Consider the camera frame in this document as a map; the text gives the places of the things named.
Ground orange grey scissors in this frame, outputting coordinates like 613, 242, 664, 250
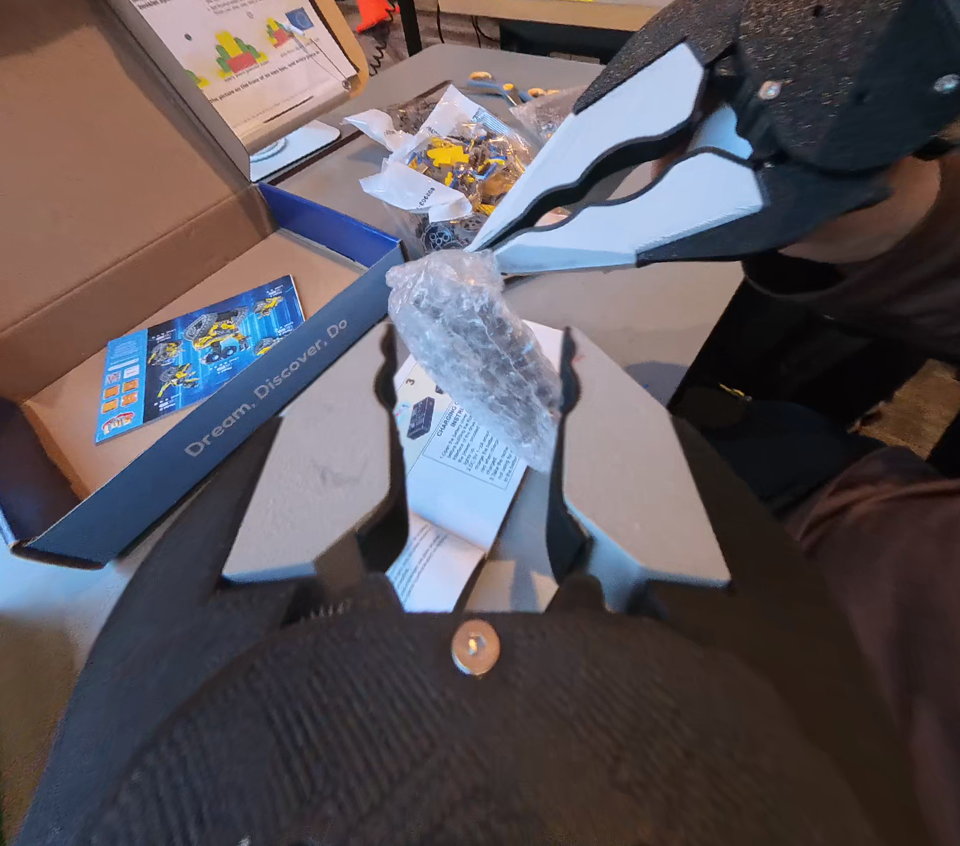
465, 69, 564, 104

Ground person's right forearm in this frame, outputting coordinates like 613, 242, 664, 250
738, 208, 960, 374

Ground clear bag grey tracks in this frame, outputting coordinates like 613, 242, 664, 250
386, 249, 564, 473

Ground blue cardboard box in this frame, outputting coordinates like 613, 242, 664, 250
0, 0, 406, 569

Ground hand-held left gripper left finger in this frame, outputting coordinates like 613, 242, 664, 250
222, 323, 411, 584

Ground clear bag dark wheels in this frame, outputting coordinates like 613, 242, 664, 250
416, 216, 481, 254

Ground grey desk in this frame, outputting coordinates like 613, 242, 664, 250
0, 43, 751, 644

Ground blue-cover instruction booklet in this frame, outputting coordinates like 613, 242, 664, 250
386, 321, 567, 614

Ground person's right hand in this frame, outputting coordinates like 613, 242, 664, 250
780, 144, 960, 258

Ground thin blue printed leaflet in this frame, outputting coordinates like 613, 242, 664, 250
93, 274, 306, 445

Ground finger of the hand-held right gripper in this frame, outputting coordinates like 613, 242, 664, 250
465, 43, 708, 254
491, 105, 766, 277

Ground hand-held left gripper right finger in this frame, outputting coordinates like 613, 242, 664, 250
546, 328, 732, 612

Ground clear bag yellow blue parts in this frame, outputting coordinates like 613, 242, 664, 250
341, 84, 541, 247

